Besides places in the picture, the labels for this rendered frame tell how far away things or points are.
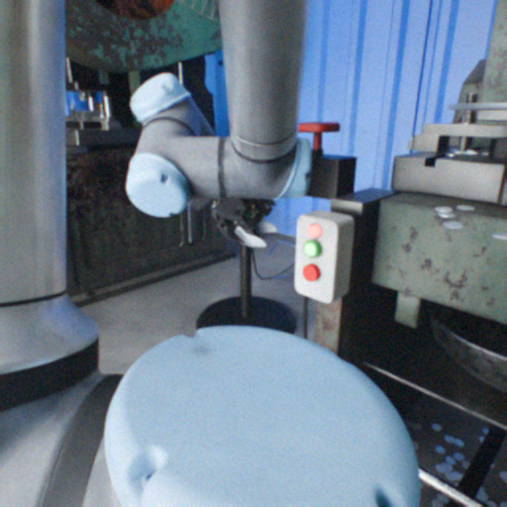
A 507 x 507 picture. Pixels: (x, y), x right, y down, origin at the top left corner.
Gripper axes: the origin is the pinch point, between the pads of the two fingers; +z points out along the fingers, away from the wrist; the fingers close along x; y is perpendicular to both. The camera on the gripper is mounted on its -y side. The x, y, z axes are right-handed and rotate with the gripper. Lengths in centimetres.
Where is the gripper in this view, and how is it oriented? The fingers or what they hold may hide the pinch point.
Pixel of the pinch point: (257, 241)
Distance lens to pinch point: 78.1
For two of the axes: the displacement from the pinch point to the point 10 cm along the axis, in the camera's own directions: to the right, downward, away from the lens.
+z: 4.6, 5.7, 6.9
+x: 5.2, -8.0, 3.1
